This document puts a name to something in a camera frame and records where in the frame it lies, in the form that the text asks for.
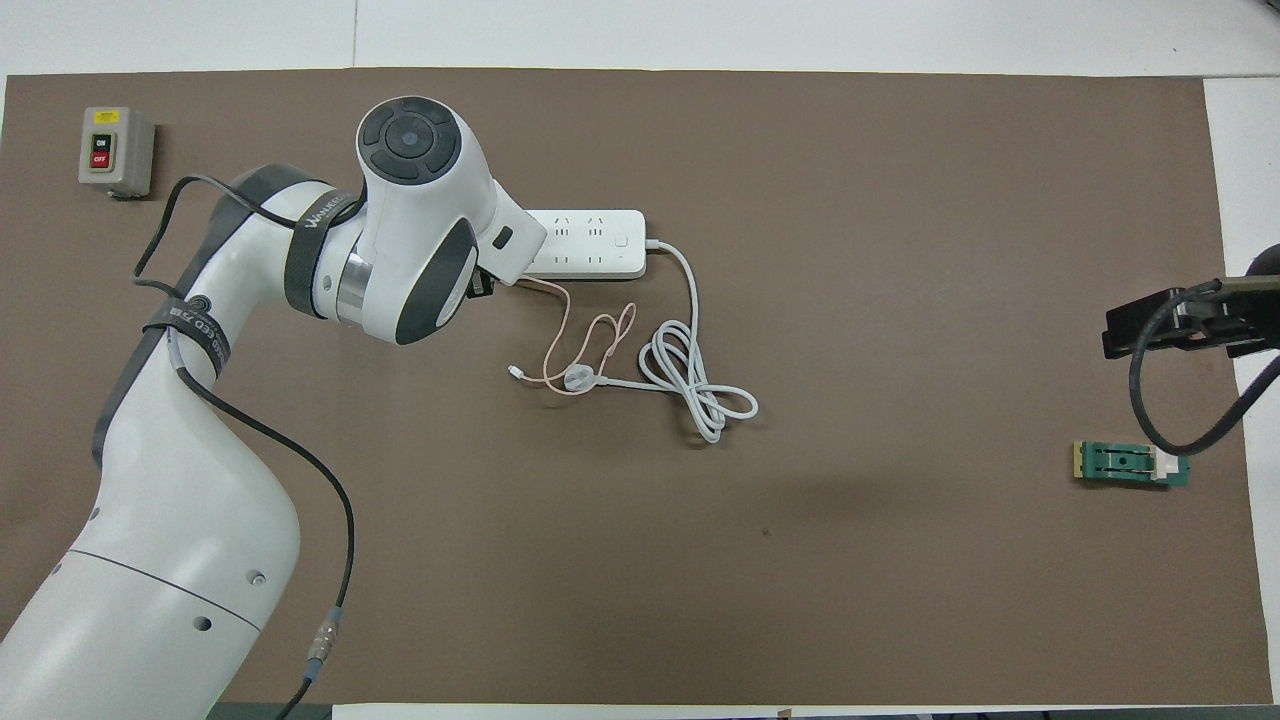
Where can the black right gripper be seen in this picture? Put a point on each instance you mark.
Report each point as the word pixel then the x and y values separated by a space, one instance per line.
pixel 1268 310

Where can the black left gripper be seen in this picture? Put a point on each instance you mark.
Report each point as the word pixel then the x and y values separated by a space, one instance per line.
pixel 480 285

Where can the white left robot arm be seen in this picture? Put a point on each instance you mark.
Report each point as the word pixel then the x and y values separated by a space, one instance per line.
pixel 420 240

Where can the white power strip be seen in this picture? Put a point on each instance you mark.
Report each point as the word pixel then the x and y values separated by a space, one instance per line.
pixel 590 245

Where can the brown table mat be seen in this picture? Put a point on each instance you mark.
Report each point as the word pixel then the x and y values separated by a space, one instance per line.
pixel 700 580

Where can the green knife switch block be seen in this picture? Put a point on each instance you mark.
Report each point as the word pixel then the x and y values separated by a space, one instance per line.
pixel 1120 463

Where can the grey on-off switch box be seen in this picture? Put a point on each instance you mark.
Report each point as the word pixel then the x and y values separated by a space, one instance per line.
pixel 115 150

